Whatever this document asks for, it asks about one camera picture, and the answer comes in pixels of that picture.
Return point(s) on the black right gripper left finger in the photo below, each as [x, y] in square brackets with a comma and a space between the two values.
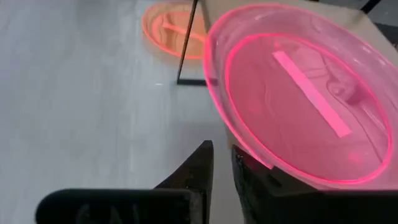
[174, 205]

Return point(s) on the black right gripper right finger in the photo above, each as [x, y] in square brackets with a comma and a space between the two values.
[280, 205]

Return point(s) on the coral pink translucent plate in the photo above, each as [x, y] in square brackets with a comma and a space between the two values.
[304, 105]

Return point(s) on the orange translucent plastic plate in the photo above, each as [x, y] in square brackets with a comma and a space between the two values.
[168, 31]

